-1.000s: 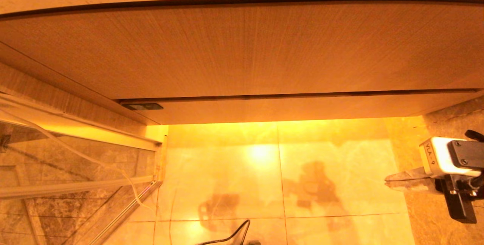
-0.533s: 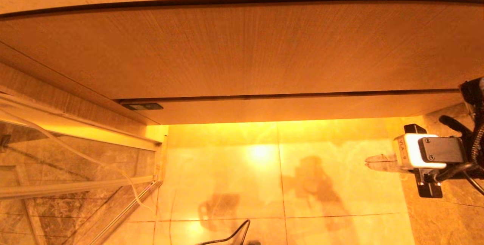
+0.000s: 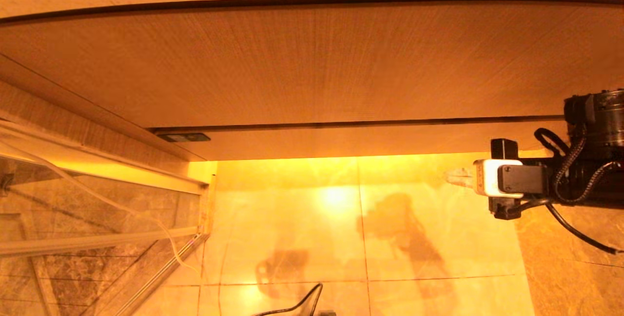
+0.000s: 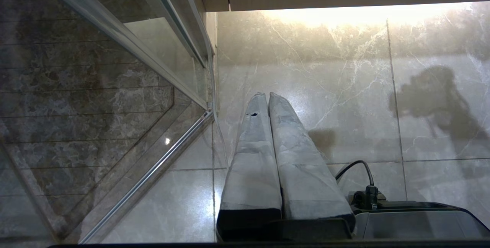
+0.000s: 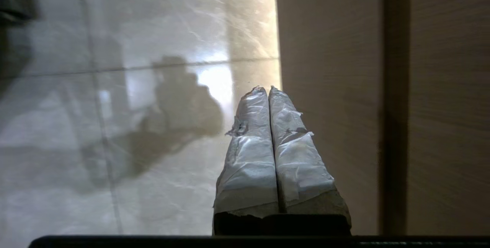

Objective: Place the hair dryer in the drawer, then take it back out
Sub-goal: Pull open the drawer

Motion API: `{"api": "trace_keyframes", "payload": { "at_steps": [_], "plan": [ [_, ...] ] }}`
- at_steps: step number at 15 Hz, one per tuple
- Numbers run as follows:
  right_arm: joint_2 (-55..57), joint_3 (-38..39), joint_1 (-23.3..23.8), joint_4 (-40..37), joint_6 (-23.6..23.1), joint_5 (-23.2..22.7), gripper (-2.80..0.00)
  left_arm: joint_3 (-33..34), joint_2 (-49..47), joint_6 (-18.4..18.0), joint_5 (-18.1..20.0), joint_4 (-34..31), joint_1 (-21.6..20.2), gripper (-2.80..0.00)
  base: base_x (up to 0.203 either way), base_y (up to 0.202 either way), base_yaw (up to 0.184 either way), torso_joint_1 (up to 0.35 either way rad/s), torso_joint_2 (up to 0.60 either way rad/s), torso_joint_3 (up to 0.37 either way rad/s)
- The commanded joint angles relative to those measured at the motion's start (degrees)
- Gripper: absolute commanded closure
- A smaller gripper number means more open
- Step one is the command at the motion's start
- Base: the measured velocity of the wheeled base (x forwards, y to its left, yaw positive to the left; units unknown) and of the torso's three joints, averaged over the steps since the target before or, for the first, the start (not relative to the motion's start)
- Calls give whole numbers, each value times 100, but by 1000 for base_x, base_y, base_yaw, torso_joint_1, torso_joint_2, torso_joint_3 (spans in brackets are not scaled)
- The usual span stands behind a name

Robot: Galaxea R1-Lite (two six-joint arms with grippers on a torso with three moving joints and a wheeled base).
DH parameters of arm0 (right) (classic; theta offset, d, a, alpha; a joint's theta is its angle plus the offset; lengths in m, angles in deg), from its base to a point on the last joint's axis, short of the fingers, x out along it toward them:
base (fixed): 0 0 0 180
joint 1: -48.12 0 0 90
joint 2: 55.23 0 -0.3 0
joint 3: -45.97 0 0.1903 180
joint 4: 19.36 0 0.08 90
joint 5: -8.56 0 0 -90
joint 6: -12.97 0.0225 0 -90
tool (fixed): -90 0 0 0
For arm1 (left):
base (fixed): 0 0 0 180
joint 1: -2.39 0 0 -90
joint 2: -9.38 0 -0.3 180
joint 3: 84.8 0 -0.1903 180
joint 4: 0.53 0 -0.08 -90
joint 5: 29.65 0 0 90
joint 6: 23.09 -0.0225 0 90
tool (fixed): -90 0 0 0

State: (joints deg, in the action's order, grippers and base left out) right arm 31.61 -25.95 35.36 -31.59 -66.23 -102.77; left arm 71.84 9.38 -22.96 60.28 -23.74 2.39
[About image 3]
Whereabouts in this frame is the wooden vanity drawer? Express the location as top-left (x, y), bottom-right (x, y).
top-left (154, 117), bottom-right (568, 161)

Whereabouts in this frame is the black braided cable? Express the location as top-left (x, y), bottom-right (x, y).
top-left (553, 131), bottom-right (622, 205)

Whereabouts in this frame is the glass shower screen pale frame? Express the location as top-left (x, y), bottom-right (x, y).
top-left (0, 118), bottom-right (215, 316)

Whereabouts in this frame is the wooden vanity side panel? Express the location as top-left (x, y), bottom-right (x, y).
top-left (0, 54), bottom-right (208, 176)

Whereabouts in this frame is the thin black looped cable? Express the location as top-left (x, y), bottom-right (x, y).
top-left (251, 283), bottom-right (323, 316)

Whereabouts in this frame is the wooden upper vanity front panel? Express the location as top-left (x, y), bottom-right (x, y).
top-left (0, 1), bottom-right (624, 134)

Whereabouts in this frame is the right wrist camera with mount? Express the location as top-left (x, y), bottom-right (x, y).
top-left (473, 159), bottom-right (547, 198)

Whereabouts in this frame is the small black sensor switch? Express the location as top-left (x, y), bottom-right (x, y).
top-left (157, 133), bottom-right (211, 143)

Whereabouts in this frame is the thin white cable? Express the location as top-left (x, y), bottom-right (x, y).
top-left (0, 138), bottom-right (200, 274)

